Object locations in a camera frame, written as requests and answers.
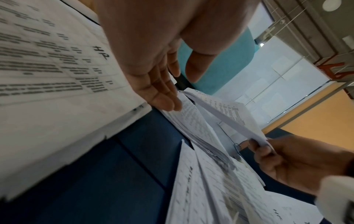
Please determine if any person's right hand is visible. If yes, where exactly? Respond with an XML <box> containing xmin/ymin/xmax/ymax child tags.
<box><xmin>246</xmin><ymin>133</ymin><xmax>354</xmax><ymax>195</ymax></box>

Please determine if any round ceiling lamp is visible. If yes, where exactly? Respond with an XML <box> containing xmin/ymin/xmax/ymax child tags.
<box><xmin>322</xmin><ymin>0</ymin><xmax>343</xmax><ymax>12</ymax></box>

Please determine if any person's left hand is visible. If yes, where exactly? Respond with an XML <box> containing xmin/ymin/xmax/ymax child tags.
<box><xmin>94</xmin><ymin>0</ymin><xmax>261</xmax><ymax>112</ymax></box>

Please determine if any printed paper sheet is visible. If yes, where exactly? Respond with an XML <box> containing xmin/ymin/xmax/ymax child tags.
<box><xmin>182</xmin><ymin>87</ymin><xmax>275</xmax><ymax>155</ymax></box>

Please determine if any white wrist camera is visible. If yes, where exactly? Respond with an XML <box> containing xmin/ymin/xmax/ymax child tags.
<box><xmin>315</xmin><ymin>175</ymin><xmax>354</xmax><ymax>224</ymax></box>

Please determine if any white partition panel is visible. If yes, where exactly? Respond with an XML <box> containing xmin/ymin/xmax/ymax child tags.
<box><xmin>213</xmin><ymin>0</ymin><xmax>333</xmax><ymax>128</ymax></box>

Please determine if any neat stack of printed papers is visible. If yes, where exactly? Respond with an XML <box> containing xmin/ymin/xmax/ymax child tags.
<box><xmin>0</xmin><ymin>0</ymin><xmax>153</xmax><ymax>202</ymax></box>
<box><xmin>159</xmin><ymin>98</ymin><xmax>266</xmax><ymax>187</ymax></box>
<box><xmin>164</xmin><ymin>140</ymin><xmax>324</xmax><ymax>224</ymax></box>

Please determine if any teal cylindrical barrel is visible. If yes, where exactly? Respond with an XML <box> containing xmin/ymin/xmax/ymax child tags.
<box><xmin>177</xmin><ymin>26</ymin><xmax>260</xmax><ymax>96</ymax></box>

